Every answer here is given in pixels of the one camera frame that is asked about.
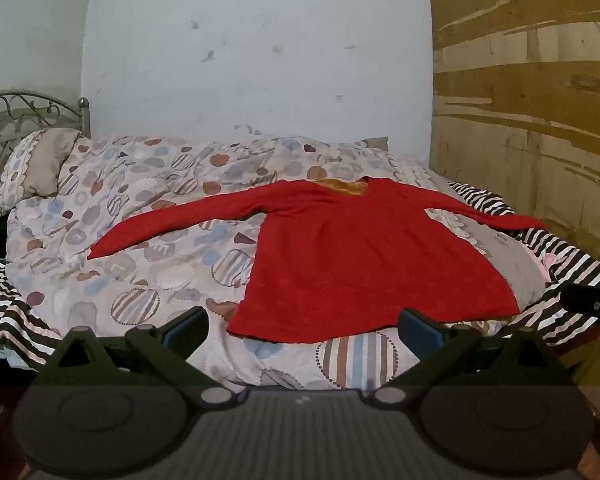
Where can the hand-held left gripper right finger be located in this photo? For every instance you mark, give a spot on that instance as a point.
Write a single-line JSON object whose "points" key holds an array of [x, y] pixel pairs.
{"points": [[421, 332]]}

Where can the worn wooden plywood panel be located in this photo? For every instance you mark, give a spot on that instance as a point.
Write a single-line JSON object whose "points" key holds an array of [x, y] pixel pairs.
{"points": [[530, 110]]}

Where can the pink cloth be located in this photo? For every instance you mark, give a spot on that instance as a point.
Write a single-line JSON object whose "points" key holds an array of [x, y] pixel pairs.
{"points": [[547, 265]]}

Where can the metal scrollwork headboard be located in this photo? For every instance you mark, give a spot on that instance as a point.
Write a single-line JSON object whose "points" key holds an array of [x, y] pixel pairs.
{"points": [[10, 110]]}

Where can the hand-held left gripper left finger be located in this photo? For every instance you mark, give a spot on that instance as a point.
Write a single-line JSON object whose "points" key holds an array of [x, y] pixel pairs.
{"points": [[186, 331]]}

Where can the beige patterned pillow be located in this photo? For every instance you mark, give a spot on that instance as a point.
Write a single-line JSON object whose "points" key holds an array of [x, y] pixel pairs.
{"points": [[40, 165]]}

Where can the black white striped bed sheet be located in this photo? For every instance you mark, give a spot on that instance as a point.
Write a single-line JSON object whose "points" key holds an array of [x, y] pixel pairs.
{"points": [[570, 255]]}

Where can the patterned circle print duvet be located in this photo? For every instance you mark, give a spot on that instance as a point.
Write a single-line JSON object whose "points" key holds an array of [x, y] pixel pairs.
{"points": [[130, 200]]}

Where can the red knit sweater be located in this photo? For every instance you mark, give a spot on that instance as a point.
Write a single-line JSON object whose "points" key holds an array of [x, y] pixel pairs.
{"points": [[355, 260]]}

